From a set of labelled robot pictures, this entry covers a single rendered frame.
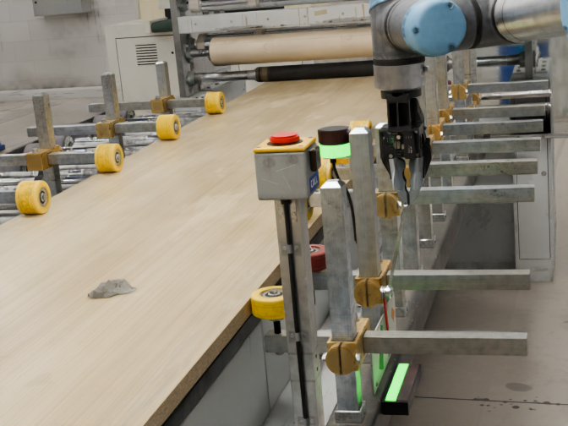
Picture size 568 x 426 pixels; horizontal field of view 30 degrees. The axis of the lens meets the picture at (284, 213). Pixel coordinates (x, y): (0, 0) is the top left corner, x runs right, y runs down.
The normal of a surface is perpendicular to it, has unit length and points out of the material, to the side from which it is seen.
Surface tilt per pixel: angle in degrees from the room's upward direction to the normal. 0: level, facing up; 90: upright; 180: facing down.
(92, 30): 90
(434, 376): 0
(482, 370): 0
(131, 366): 0
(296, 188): 90
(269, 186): 90
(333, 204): 90
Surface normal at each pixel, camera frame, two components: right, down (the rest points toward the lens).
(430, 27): 0.21, 0.22
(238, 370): 0.96, -0.02
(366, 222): -0.25, 0.26
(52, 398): -0.09, -0.97
